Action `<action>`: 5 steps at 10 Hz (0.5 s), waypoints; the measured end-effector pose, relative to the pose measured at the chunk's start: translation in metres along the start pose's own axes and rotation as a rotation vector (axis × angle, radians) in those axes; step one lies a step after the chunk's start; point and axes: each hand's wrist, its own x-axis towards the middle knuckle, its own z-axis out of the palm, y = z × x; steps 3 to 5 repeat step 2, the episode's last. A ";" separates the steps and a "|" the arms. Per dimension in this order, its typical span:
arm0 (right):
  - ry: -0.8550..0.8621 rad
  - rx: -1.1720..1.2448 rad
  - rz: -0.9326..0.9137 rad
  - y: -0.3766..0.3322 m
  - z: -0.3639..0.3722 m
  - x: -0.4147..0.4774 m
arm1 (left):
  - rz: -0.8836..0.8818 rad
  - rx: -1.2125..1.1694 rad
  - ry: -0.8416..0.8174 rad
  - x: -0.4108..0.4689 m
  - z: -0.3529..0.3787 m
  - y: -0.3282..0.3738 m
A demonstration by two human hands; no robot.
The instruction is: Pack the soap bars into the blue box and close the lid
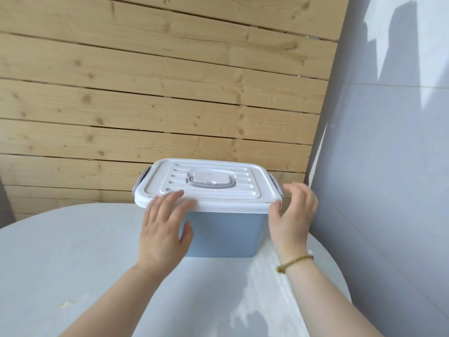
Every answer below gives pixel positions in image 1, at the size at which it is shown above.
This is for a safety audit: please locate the grey lid carry handle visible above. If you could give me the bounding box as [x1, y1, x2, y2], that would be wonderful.
[186, 171, 236, 189]

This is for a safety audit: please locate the person's left forearm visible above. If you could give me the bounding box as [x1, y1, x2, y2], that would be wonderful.
[59, 261, 180, 337]

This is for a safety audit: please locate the person's right forearm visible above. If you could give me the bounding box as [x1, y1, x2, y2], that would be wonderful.
[279, 256, 385, 337]

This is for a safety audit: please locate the person's right hand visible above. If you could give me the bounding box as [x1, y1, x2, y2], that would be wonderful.
[268, 182, 319, 259]

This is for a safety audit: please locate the olive beaded bracelet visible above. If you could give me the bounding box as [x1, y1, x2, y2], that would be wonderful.
[276, 255, 314, 274]

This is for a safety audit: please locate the wooden plank screen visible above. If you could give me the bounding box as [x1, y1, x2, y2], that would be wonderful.
[0, 0, 350, 222]

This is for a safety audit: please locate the blue plastic storage box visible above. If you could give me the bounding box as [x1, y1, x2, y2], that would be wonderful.
[180, 209, 269, 259]

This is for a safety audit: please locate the white plastic box lid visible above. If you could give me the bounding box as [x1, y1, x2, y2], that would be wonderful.
[132, 158, 283, 215]

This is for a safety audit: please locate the person's left hand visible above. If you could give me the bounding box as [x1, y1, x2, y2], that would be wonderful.
[136, 190, 197, 270]

